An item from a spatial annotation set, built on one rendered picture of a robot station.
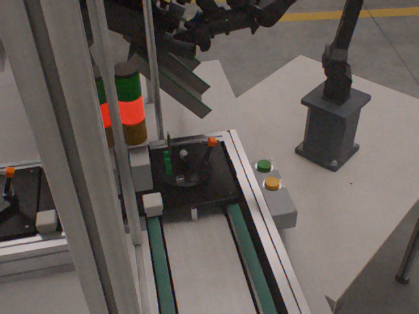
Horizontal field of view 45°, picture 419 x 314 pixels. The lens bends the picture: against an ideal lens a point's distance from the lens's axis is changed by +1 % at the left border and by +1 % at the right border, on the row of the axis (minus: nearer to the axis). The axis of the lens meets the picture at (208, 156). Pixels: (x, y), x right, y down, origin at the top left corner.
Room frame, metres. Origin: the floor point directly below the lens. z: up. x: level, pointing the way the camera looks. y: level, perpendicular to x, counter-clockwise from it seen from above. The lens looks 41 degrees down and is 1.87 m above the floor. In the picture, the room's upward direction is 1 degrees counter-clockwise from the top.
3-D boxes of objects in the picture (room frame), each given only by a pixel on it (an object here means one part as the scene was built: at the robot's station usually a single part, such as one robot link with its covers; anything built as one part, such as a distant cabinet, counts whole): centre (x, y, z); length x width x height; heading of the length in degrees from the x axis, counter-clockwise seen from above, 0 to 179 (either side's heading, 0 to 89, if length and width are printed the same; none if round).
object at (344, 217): (1.21, -0.33, 0.84); 0.90 x 0.70 x 0.03; 137
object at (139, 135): (0.76, 0.14, 1.28); 0.05 x 0.05 x 0.05
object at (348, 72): (1.18, -0.36, 1.15); 0.09 x 0.07 x 0.06; 171
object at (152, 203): (0.86, 0.14, 0.97); 0.05 x 0.05 x 0.04; 11
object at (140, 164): (0.76, 0.14, 1.29); 0.12 x 0.05 x 0.25; 11
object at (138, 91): (0.76, 0.14, 1.38); 0.05 x 0.05 x 0.05
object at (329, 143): (1.18, -0.37, 0.96); 0.15 x 0.15 x 0.20; 47
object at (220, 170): (0.97, 0.06, 0.96); 0.24 x 0.24 x 0.02; 11
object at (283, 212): (0.93, -0.16, 0.93); 0.21 x 0.07 x 0.06; 11
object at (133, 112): (0.76, 0.14, 1.33); 0.05 x 0.05 x 0.05
